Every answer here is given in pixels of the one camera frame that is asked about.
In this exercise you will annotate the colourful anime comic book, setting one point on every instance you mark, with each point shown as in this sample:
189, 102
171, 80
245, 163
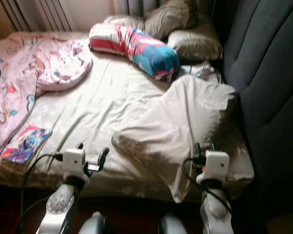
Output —
26, 144

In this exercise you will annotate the dark beige pillow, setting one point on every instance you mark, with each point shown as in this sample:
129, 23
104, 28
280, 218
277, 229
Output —
171, 19

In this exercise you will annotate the silver left robot leg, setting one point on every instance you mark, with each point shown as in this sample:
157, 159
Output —
93, 224

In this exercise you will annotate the white crumpled cloth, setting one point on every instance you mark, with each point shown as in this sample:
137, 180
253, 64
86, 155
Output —
200, 70

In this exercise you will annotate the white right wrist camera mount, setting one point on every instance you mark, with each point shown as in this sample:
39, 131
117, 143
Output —
215, 166

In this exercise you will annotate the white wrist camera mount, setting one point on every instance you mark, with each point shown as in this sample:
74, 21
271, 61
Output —
74, 162
215, 166

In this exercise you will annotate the pink cartoon print quilt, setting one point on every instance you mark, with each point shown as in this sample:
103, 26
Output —
14, 92

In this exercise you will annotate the red white blue bolster pillow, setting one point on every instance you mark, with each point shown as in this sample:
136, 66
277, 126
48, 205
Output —
141, 48

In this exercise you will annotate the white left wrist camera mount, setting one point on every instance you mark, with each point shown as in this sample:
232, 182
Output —
74, 162

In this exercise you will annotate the large beige pillow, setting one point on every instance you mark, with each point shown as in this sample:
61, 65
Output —
176, 126

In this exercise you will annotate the bed with beige floral sheet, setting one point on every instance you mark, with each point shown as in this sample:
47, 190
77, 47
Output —
107, 107

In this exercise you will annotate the grey striped curtain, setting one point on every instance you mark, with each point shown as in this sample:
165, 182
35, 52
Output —
39, 13
129, 7

